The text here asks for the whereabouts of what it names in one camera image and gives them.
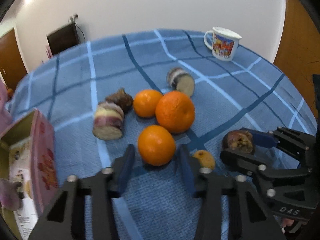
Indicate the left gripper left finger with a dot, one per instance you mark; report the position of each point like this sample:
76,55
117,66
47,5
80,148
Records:
64,216

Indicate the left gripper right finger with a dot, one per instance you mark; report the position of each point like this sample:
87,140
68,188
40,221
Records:
249,217

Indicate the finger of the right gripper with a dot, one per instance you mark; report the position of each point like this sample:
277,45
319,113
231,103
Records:
244,163
298,145

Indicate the wrinkled brown passion fruit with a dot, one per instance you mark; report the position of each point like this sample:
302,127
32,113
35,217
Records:
239,140

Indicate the small yellow-brown pear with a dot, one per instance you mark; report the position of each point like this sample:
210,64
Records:
205,159

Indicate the dark purple passion fruit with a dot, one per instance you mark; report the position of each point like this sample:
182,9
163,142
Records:
10,199

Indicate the large orange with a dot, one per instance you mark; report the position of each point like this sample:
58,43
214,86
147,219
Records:
175,112

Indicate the medium orange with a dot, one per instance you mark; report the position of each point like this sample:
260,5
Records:
156,145

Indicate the printed paper liner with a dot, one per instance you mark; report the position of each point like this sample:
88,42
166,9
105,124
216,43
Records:
19,170

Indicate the pink metal tin tray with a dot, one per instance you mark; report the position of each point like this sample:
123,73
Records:
42,165

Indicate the blue plaid tablecloth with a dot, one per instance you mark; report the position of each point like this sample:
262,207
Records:
248,92

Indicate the small orange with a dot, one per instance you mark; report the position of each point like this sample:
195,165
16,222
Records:
145,102

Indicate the white printed mug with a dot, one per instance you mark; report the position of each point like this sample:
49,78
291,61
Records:
222,42

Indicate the brown wooden door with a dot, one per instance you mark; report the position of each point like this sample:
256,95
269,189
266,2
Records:
12,66

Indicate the black television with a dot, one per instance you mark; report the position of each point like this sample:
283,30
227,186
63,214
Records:
62,39

